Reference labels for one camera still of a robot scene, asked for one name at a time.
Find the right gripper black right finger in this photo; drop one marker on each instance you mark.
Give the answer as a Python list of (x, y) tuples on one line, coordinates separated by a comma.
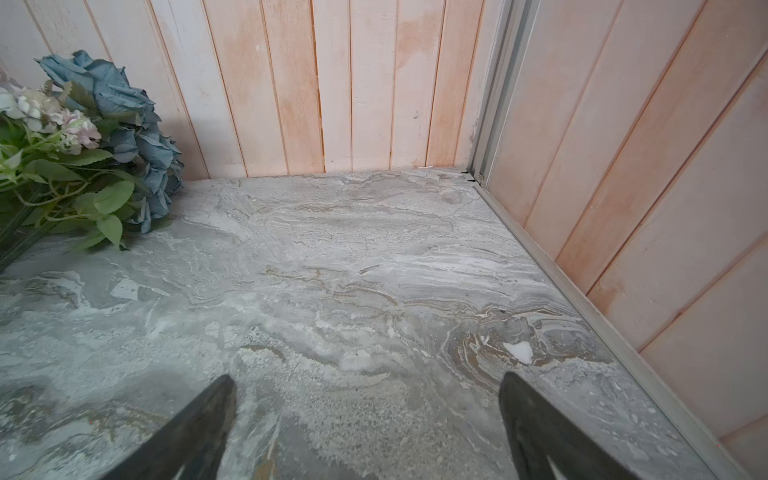
[(544, 443)]

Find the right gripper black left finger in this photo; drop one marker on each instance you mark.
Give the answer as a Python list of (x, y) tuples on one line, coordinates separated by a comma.
[(192, 444)]

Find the teal blue rose bouquet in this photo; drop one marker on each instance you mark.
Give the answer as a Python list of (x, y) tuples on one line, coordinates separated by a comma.
[(130, 129)]

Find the pink white hydrangea bouquet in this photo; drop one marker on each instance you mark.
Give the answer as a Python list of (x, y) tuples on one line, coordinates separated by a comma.
[(58, 172)]

